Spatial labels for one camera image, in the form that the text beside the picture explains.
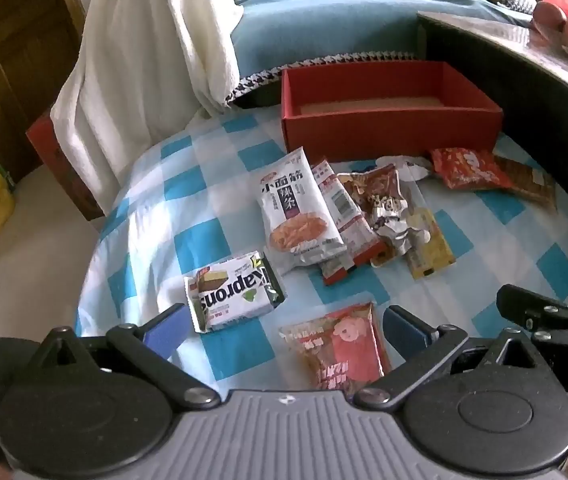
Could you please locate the white towel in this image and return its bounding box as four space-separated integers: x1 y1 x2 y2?
50 0 245 217

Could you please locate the yellow snack packet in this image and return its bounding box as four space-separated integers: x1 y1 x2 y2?
405 209 457 281

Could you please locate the wooden cabinet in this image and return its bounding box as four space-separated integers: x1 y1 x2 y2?
0 0 84 281

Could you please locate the pink red snack packet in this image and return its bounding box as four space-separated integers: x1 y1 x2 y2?
279 301 393 392

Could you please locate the long red white snack packet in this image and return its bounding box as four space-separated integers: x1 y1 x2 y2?
311 159 387 286

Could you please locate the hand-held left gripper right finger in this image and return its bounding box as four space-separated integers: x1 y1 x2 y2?
354 304 553 408

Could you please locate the clear brown snack packet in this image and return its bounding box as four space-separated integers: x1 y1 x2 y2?
338 164 413 233

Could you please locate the small white snack packet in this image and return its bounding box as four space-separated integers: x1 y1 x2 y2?
377 155 433 182

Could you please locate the dark table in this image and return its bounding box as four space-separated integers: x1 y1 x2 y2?
416 10 568 216

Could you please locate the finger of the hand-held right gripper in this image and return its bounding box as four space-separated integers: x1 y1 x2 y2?
495 284 568 346

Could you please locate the blue sofa cover houndstooth trim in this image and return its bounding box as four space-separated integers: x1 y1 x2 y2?
224 0 535 108

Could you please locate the red cardboard box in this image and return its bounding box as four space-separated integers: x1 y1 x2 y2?
280 60 505 163

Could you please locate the white snack packet orange picture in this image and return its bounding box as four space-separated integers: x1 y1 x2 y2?
258 146 347 267

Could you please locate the blue white checked cloth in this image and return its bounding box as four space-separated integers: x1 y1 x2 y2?
74 105 568 397

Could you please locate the white green wafer packet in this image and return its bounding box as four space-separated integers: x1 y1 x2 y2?
185 251 286 335

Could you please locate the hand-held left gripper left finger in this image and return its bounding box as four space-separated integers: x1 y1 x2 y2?
30 304 221 408

